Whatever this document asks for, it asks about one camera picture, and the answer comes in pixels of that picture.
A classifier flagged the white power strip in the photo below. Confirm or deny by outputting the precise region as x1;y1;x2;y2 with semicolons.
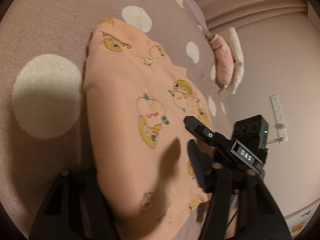
270;95;288;142

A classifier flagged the pink folded towel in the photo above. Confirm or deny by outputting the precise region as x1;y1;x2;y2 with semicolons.
209;34;235;89

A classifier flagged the orange cartoon print garment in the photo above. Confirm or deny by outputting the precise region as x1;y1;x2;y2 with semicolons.
84;18;211;239

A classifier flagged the white folded towel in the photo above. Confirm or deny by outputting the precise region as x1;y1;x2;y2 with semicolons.
223;28;245;94

